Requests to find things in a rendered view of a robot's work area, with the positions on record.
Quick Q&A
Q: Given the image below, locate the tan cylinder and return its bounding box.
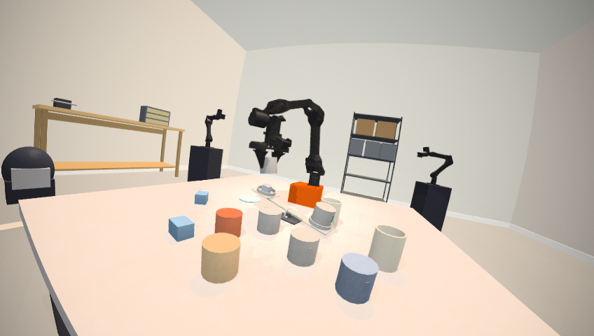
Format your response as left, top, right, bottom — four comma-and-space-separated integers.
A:
201, 232, 241, 284

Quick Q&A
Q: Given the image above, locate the beige hollow cylinder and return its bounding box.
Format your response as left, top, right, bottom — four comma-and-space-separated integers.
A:
368, 225, 408, 273
321, 197, 342, 227

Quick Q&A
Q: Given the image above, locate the orange cylinder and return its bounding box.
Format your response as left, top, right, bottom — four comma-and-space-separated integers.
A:
214, 208, 242, 238

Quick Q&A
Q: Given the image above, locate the light blue cube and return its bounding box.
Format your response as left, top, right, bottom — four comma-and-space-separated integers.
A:
194, 190, 209, 205
168, 215, 195, 242

